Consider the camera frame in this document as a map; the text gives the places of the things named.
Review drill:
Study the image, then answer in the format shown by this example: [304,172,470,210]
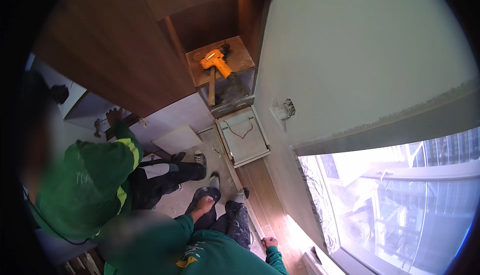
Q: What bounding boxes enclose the person's body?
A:
[97,211,289,275]

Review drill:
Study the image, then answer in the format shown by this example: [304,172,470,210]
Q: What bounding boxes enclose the yellow power drill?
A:
[199,43,238,81]

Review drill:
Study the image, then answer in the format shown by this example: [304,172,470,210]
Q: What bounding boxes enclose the small metal hand tool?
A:
[93,118,107,138]

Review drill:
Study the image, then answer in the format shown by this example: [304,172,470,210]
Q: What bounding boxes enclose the white wall socket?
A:
[269,98,297,129]

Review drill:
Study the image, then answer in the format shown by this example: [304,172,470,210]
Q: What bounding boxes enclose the white open drawer box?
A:
[215,106,271,169]

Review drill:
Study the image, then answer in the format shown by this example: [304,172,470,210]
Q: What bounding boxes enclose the pile of wood scraps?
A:
[60,250,106,275]

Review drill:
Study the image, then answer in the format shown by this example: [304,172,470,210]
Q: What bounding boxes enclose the person's legs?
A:
[185,172,253,251]

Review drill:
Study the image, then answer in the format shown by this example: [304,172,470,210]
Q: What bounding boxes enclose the wooden handle hammer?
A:
[208,66,217,106]

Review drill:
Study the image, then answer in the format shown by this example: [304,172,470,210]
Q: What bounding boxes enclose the large glass window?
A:
[298,127,480,275]

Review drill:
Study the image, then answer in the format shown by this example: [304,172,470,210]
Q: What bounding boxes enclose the white rectangular board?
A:
[152,125,203,155]

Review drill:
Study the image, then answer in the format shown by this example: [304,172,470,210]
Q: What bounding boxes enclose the white base cabinet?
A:
[64,91,215,154]

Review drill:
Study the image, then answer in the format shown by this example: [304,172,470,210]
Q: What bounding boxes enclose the thin dark wire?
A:
[224,119,254,140]

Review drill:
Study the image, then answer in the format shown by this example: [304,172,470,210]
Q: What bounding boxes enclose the person's left hand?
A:
[196,196,217,214]

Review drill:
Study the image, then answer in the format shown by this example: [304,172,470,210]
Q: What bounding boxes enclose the brown wooden cabinet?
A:
[35,0,281,119]

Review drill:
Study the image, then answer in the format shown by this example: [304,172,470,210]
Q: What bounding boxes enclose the black cable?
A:
[22,187,92,246]

